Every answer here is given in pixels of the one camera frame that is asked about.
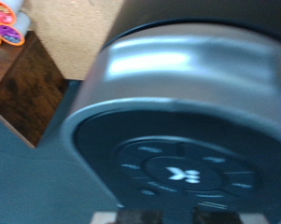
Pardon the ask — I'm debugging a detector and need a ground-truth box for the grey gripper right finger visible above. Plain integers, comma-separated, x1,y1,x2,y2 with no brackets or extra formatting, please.
191,211,273,224

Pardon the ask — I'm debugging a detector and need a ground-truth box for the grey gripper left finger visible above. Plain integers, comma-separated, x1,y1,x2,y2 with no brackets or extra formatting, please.
89,210,165,224

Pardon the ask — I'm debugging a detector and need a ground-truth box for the black Keurig coffee machine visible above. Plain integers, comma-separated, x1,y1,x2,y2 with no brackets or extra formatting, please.
60,0,281,224

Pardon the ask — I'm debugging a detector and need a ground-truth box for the K-cup pod purple lid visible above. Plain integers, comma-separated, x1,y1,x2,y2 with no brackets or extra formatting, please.
0,12,33,48

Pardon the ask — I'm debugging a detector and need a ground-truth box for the K-cup pod red lid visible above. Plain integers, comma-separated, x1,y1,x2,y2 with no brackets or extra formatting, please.
0,0,26,26

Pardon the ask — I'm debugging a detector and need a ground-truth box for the dark brown wooden box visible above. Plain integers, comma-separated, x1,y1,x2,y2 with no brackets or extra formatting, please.
0,30,70,149

